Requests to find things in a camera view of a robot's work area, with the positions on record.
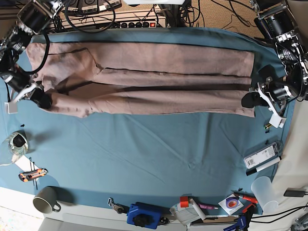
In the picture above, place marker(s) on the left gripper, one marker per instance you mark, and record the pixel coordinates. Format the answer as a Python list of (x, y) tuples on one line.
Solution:
[(279, 92)]

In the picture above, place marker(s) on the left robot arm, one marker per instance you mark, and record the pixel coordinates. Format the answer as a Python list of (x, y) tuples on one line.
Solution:
[(284, 25)]

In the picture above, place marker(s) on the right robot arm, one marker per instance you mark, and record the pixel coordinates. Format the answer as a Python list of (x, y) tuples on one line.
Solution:
[(32, 20)]

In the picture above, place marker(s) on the red handled tool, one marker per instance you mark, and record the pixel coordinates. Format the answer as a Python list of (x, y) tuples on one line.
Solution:
[(245, 196)]

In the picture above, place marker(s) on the black remote control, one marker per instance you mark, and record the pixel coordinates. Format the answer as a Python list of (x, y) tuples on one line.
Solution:
[(266, 72)]

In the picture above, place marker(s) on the translucent plastic cup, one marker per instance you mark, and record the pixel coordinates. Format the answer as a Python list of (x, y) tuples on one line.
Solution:
[(264, 193)]

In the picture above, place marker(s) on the blue plastic device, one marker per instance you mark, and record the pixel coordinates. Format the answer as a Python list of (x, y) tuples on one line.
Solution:
[(144, 215)]

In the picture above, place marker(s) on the silver carabiner keyring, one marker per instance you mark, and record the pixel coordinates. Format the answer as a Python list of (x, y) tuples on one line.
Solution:
[(120, 209)]

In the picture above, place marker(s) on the white power strip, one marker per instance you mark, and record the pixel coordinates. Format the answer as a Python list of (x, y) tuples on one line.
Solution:
[(129, 19)]

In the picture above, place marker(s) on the pink T-shirt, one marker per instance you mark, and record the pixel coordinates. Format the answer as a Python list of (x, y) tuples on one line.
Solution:
[(83, 78)]

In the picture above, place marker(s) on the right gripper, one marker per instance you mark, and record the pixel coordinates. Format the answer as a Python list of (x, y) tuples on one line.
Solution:
[(26, 88)]

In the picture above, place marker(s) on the orange utility knife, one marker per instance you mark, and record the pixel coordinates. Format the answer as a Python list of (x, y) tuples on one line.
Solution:
[(32, 175)]

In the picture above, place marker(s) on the teal table cloth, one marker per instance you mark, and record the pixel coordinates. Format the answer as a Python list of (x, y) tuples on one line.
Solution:
[(135, 158)]

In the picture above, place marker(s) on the red plastic block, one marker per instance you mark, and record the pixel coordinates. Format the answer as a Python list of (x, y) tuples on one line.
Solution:
[(184, 201)]

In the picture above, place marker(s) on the grey ceramic mug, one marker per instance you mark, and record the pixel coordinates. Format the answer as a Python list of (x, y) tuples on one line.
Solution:
[(46, 201)]

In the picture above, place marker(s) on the white marker pen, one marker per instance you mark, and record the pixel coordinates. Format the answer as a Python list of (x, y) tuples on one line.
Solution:
[(264, 166)]

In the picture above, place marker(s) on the white paper roll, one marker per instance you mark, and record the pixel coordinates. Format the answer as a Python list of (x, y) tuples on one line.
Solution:
[(197, 209)]

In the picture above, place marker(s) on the clear plastic case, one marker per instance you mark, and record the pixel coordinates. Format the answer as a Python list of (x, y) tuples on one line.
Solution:
[(264, 154)]

